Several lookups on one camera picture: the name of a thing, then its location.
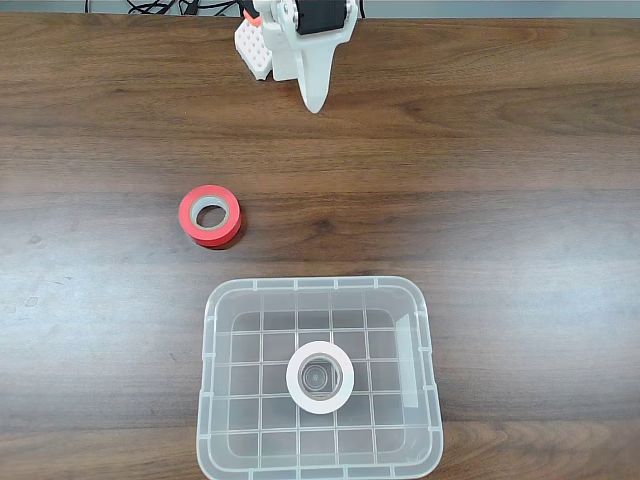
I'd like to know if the white tape roll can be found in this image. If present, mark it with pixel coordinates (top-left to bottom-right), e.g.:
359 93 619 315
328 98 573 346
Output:
285 340 357 416

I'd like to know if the clear plastic box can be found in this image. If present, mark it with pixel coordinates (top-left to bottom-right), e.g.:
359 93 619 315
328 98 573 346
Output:
195 275 445 480

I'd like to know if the red tape roll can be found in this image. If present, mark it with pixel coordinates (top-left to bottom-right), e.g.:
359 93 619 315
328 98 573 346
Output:
178 184 245 250

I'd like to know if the black cable with plug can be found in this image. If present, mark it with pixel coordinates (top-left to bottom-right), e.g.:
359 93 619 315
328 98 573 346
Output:
178 0 242 17

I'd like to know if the black cable bundle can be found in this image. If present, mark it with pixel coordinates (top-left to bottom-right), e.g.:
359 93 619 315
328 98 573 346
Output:
126 0 176 16

